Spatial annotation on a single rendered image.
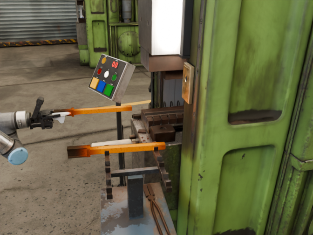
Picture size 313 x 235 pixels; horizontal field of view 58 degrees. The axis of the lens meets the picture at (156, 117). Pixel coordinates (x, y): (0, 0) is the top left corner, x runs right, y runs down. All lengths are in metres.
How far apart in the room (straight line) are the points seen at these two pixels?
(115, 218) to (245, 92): 0.78
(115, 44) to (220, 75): 5.30
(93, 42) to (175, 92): 4.71
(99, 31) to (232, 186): 5.32
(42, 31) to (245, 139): 8.50
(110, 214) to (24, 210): 1.42
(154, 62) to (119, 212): 0.74
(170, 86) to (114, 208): 0.85
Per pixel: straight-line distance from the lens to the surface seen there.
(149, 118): 1.61
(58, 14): 9.40
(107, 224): 1.28
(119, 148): 1.23
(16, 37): 9.44
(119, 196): 1.40
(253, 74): 1.29
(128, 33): 6.37
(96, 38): 6.43
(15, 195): 2.85
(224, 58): 1.14
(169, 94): 1.83
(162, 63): 1.48
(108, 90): 2.00
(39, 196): 2.75
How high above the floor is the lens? 1.67
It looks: 25 degrees down
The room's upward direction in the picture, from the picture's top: 1 degrees clockwise
